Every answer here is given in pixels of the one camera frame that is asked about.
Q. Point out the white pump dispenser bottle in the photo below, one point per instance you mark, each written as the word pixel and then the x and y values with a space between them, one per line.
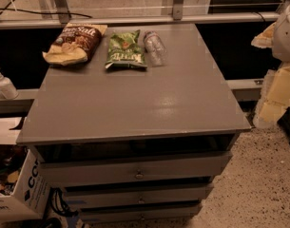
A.
pixel 7 88

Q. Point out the grey drawer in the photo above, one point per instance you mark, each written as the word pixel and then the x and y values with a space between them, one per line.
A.
pixel 142 212
pixel 158 194
pixel 68 174

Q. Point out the bottom grey drawer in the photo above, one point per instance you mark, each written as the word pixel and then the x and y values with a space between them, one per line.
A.
pixel 142 212

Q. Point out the grey drawer cabinet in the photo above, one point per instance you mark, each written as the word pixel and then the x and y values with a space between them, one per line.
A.
pixel 93 115

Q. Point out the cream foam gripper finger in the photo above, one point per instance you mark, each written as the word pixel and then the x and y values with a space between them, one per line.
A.
pixel 264 39

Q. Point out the middle grey drawer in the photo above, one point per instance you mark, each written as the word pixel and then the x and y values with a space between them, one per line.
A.
pixel 158 194

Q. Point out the brown sea salt chip bag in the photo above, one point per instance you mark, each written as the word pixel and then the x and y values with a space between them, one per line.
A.
pixel 76 44

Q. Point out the clear plastic water bottle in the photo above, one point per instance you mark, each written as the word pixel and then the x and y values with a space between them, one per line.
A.
pixel 155 48

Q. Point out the white cardboard box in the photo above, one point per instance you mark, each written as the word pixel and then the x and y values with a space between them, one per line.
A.
pixel 23 190

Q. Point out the metal rail frame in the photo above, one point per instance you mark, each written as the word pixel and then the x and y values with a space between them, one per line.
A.
pixel 30 14

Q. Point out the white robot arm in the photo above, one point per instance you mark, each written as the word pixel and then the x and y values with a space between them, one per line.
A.
pixel 276 37

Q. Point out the top grey drawer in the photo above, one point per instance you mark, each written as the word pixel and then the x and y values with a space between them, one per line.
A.
pixel 68 174

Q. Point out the green jalapeno chip bag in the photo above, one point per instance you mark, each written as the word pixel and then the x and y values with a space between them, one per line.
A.
pixel 124 51

